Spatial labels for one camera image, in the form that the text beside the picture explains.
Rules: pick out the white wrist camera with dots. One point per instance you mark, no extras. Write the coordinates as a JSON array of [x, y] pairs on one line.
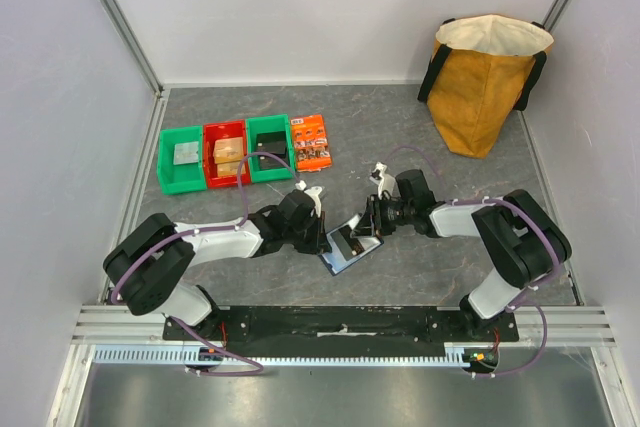
[[314, 192], [385, 182]]

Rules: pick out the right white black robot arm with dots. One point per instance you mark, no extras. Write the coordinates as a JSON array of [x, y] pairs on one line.
[[525, 246]]

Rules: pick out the red bin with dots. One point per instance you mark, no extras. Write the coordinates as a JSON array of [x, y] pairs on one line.
[[212, 132]]

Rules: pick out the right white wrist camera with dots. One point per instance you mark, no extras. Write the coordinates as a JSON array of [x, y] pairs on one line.
[[385, 182]]

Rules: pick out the blue card holder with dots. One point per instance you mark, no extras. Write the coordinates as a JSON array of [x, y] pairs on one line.
[[334, 261]]

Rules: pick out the silver card in bin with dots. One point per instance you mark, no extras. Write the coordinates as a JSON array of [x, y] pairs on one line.
[[186, 153]]

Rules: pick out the left green bin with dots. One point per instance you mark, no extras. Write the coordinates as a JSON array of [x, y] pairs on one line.
[[179, 179]]

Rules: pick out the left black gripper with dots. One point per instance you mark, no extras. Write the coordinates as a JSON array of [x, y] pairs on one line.
[[311, 247]]

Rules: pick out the lower gold card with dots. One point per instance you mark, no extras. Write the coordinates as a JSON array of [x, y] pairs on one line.
[[228, 169]]

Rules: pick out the orange blister pack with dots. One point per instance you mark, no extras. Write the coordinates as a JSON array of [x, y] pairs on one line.
[[310, 141]]

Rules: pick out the green bin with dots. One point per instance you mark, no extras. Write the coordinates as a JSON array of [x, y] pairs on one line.
[[179, 179], [265, 124]]

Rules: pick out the right green bin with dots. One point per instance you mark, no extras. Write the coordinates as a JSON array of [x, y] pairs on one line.
[[265, 124]]

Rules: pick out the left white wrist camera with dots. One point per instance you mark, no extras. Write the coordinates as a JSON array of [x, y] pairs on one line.
[[314, 192]]

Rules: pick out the yellow tote bag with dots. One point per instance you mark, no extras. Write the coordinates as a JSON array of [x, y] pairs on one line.
[[481, 69]]

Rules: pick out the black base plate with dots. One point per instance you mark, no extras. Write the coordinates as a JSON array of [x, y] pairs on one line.
[[254, 323]]

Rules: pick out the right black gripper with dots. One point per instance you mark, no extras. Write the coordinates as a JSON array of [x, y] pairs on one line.
[[375, 217]]

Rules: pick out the aluminium frame rail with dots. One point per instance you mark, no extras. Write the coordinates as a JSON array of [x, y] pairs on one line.
[[113, 335]]

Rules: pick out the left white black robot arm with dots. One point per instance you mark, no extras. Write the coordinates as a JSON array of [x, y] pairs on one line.
[[148, 266]]

